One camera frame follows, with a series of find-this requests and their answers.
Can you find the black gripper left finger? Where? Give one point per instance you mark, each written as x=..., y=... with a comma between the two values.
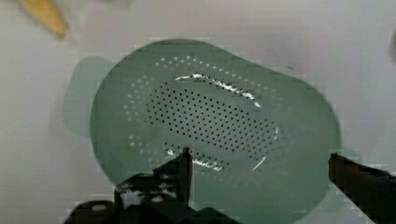
x=168, y=182

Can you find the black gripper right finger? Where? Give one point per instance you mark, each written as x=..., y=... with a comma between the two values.
x=372, y=190

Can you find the green plastic strainer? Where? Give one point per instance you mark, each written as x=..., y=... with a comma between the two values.
x=259, y=140

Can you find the peeled toy banana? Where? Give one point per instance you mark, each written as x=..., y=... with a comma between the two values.
x=46, y=12

